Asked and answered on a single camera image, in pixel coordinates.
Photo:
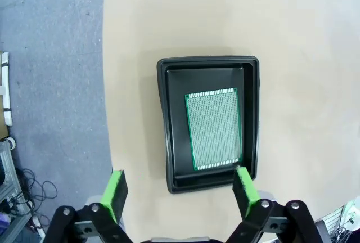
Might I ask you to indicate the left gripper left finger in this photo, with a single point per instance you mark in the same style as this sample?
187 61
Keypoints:
112 198

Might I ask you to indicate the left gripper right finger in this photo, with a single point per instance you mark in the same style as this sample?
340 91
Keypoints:
247 195

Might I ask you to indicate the green perforated circuit board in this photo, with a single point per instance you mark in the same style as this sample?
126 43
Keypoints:
213 129

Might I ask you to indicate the black plastic ESD tray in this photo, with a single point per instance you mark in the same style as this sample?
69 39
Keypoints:
174 130

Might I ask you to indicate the small caster wheel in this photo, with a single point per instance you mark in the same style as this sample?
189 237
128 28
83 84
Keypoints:
11 143

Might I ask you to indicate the aluminium frame stand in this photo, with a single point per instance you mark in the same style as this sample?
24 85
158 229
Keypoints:
8 192

